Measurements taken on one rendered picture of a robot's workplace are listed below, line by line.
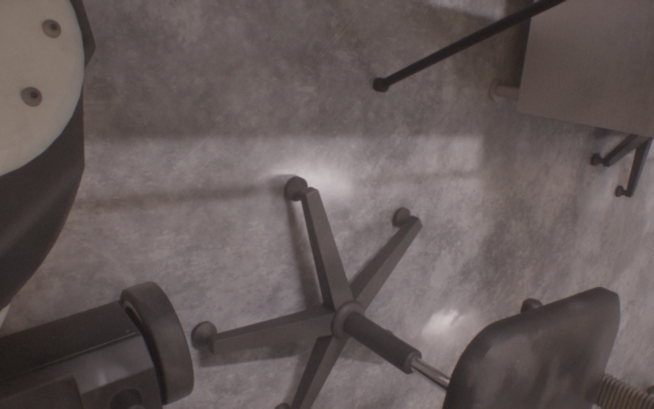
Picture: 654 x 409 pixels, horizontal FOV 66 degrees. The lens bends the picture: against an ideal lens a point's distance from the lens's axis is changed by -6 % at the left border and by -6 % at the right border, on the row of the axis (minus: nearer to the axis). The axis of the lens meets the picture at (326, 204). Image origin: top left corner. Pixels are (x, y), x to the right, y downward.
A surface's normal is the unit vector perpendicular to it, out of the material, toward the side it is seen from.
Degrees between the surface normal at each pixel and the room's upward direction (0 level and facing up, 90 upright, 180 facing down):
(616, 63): 90
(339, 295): 9
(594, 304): 36
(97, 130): 0
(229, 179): 0
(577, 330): 7
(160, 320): 49
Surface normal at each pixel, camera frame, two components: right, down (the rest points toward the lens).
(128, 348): 0.43, -0.47
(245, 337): 0.49, 0.29
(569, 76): -0.78, 0.09
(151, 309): 0.26, -0.68
